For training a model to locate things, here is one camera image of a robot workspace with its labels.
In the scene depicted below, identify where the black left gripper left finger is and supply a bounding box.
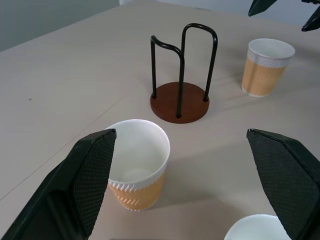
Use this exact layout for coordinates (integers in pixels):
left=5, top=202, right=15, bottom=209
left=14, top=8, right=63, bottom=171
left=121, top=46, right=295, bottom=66
left=0, top=128, right=117, bottom=240

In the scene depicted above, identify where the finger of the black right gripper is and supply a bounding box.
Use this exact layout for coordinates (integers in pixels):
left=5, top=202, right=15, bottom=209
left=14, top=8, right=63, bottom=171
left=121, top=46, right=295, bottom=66
left=301, top=5, right=320, bottom=32
left=248, top=0, right=277, bottom=17

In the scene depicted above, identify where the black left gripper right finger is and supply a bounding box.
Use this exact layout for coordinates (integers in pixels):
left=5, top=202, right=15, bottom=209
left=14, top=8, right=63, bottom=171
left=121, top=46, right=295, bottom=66
left=246, top=128, right=320, bottom=240

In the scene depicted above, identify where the orange white ribbed paper cup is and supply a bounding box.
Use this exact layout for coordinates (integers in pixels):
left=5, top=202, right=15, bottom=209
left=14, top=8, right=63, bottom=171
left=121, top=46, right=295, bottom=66
left=224, top=214, right=292, bottom=240
left=103, top=119, right=171, bottom=212
left=241, top=38, right=296, bottom=99

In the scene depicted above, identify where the cup holder stand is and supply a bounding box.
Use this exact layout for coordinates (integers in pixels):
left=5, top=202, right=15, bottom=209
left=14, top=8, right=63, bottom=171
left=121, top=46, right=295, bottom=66
left=150, top=22, right=219, bottom=125

